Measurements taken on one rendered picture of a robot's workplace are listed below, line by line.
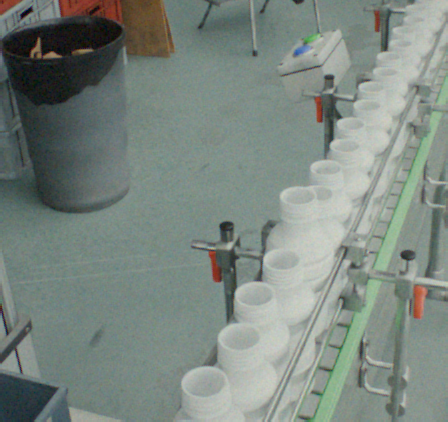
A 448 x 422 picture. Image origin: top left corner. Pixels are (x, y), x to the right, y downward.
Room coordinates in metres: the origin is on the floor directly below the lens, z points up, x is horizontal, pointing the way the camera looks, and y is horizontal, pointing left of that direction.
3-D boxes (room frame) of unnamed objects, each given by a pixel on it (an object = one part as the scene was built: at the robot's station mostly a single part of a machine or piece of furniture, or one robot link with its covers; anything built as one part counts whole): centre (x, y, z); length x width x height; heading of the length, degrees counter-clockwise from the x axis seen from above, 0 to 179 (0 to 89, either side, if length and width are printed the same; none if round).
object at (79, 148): (2.84, 0.63, 0.32); 0.45 x 0.45 x 0.64
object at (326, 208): (0.76, -0.08, 1.08); 0.06 x 0.06 x 0.17
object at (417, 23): (1.31, -0.29, 1.08); 0.06 x 0.06 x 0.17
